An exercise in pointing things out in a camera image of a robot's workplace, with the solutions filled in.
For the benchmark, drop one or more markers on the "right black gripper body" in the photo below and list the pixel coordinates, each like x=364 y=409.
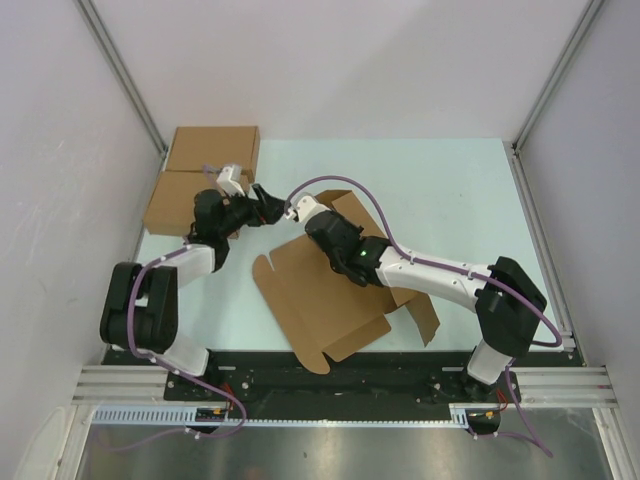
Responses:
x=351 y=226

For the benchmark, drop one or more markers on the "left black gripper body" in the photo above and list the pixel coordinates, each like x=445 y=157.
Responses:
x=239 y=212

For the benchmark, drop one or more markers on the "cardboard box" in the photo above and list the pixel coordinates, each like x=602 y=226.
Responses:
x=195 y=147
x=323 y=315
x=170 y=211

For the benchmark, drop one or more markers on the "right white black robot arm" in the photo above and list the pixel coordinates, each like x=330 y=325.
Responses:
x=502 y=296

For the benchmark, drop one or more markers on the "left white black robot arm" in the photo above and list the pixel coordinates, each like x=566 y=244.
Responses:
x=141 y=309

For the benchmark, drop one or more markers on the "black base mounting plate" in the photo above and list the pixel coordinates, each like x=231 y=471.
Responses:
x=436 y=377

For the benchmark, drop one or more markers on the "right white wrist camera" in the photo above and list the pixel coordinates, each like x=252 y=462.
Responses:
x=303 y=209

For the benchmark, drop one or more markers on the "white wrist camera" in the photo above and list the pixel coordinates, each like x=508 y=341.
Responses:
x=229 y=180
x=303 y=209

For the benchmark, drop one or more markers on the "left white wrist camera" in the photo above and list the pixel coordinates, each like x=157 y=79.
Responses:
x=229 y=180

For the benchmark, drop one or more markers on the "right aluminium frame post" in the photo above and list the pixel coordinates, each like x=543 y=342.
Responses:
x=574 y=43

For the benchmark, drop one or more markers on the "aluminium frame post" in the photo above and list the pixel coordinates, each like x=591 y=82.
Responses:
x=574 y=43
x=114 y=60

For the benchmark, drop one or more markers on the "white slotted cable duct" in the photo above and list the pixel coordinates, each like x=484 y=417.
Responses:
x=283 y=413

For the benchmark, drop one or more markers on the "left aluminium frame post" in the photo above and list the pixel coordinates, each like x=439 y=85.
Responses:
x=114 y=60

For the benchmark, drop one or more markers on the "aluminium front rail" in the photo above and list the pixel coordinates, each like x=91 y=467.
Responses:
x=532 y=386

